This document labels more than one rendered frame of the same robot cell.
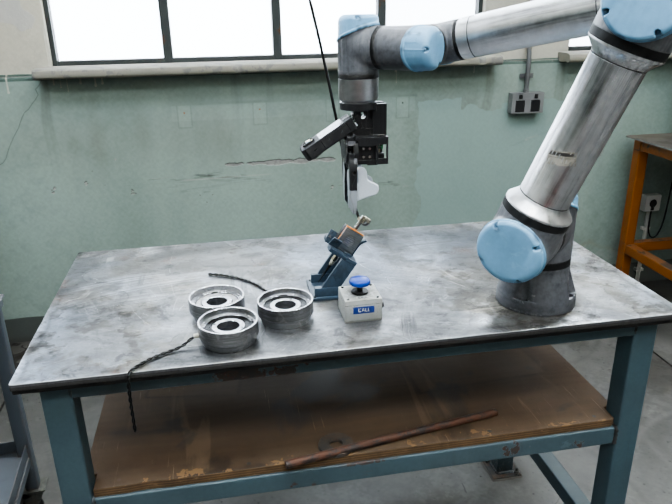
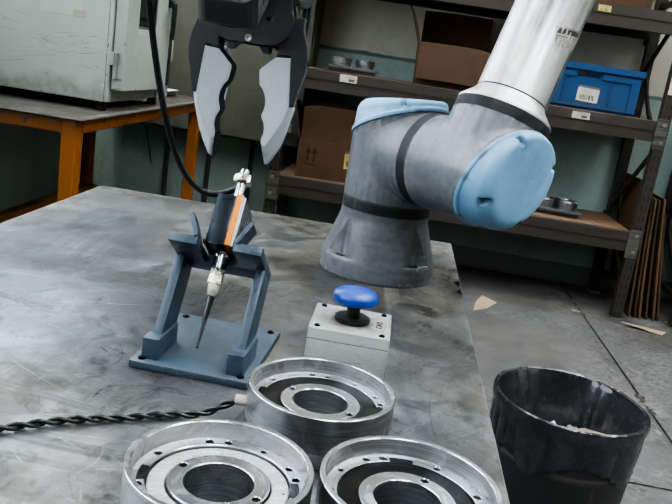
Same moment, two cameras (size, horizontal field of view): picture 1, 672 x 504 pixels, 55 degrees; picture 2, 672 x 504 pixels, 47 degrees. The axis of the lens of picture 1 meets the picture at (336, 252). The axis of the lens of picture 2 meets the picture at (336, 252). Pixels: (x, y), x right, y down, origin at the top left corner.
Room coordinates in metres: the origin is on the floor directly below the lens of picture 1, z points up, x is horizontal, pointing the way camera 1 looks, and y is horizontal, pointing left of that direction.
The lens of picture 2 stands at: (0.97, 0.59, 1.07)
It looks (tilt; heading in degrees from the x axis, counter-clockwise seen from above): 14 degrees down; 284
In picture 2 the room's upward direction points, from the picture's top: 9 degrees clockwise
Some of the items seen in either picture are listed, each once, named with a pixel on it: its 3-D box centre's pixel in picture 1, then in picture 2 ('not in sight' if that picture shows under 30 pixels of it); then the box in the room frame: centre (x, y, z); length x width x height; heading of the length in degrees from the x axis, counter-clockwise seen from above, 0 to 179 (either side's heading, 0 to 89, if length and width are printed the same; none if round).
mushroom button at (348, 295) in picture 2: (359, 289); (352, 315); (1.10, -0.04, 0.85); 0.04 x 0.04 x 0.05
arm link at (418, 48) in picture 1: (412, 47); not in sight; (1.18, -0.14, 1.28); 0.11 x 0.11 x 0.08; 56
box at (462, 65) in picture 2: not in sight; (454, 50); (1.51, -3.48, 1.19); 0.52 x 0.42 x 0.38; 10
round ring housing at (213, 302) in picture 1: (217, 305); (217, 495); (1.10, 0.23, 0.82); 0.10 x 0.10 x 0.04
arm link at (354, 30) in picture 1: (359, 46); not in sight; (1.22, -0.05, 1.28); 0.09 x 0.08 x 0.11; 56
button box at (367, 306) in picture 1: (362, 301); (349, 339); (1.10, -0.05, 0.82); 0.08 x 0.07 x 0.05; 100
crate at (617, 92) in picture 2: not in sight; (579, 86); (0.85, -3.62, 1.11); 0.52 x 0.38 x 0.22; 10
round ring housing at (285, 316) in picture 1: (285, 308); (318, 412); (1.08, 0.10, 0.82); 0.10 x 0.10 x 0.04
